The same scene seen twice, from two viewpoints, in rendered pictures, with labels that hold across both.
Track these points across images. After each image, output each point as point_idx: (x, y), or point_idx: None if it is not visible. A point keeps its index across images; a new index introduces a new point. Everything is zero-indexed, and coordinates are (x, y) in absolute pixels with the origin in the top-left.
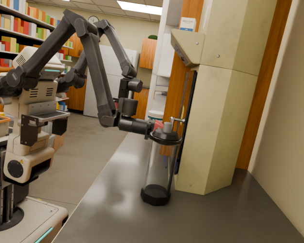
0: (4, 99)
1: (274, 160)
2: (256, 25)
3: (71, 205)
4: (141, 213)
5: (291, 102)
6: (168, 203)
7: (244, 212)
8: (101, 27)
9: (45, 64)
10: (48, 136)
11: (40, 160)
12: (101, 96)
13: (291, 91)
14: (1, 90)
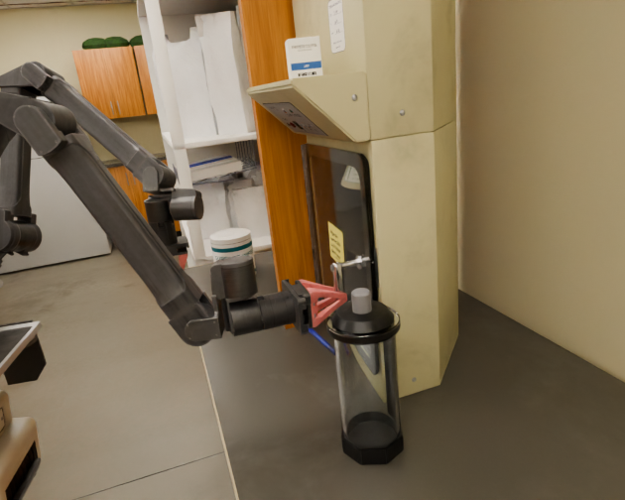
0: None
1: (508, 259)
2: (443, 22)
3: (96, 495)
4: (382, 497)
5: (513, 148)
6: (404, 439)
7: (524, 384)
8: (29, 85)
9: None
10: (6, 395)
11: (16, 463)
12: (162, 280)
13: (505, 126)
14: None
